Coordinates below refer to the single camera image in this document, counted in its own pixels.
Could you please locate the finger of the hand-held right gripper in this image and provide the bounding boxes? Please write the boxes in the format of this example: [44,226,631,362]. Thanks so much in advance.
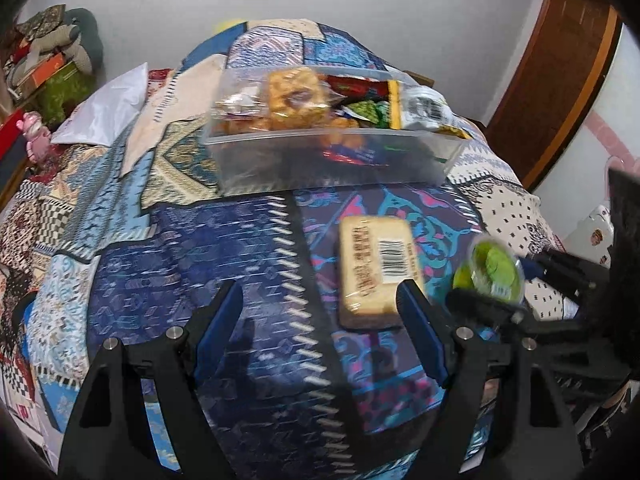
[444,287,632,382]
[519,249,608,306]

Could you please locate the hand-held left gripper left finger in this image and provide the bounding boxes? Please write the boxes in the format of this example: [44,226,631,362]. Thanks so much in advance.
[60,280,246,480]

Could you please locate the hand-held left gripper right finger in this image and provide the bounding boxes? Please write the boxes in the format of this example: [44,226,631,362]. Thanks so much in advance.
[395,280,586,480]

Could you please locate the green jelly cup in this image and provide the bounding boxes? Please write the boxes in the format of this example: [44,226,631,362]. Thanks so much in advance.
[452,235,527,304]

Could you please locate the cream wafer packet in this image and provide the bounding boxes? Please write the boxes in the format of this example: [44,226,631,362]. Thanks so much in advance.
[338,215,427,332]

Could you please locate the clear plastic storage container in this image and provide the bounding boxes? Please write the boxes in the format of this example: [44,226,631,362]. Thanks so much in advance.
[202,64,469,197]

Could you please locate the purple candy packet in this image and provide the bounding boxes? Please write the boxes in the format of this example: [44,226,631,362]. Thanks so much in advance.
[325,142,401,167]

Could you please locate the orange cracker packet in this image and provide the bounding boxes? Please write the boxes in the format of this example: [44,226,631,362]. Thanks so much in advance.
[319,127,367,160]

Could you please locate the orange cube snack packet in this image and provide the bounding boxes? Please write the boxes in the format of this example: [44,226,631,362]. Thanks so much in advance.
[214,102,272,137]

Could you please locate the green snack packet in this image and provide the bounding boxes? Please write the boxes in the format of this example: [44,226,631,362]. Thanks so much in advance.
[390,82,472,139]
[349,100,392,129]

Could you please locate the round cookie packet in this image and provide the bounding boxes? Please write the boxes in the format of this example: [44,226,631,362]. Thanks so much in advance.
[265,69,332,129]

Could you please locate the red snack packet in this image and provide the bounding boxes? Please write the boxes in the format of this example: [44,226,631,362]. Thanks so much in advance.
[325,75,397,107]

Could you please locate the white item with round stickers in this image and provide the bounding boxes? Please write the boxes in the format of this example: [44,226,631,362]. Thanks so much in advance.
[566,205,616,267]

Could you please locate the blue patchwork blanket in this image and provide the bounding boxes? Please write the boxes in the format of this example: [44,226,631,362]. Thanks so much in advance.
[25,19,566,477]

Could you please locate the wooden wardrobe with heart panel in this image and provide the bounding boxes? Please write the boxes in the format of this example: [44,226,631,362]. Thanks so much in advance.
[520,5,640,243]

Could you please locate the checked patterned bed sheet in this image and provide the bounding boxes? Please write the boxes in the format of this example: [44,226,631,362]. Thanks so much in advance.
[0,67,176,441]

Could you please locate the white pillow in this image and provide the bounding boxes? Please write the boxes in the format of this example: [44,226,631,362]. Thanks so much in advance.
[50,62,151,149]

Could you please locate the dark grey box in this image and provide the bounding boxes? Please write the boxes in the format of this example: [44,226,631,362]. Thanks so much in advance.
[0,137,30,201]

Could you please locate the pink toy figure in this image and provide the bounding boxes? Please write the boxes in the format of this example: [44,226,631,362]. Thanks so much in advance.
[15,111,54,162]

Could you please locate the green patterned cloth bundle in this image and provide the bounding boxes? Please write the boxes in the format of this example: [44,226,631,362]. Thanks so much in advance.
[37,62,98,123]

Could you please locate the red box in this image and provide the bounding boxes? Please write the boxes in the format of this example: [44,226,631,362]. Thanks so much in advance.
[0,116,26,153]

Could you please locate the orange box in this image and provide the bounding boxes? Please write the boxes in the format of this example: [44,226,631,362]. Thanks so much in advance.
[22,52,68,92]

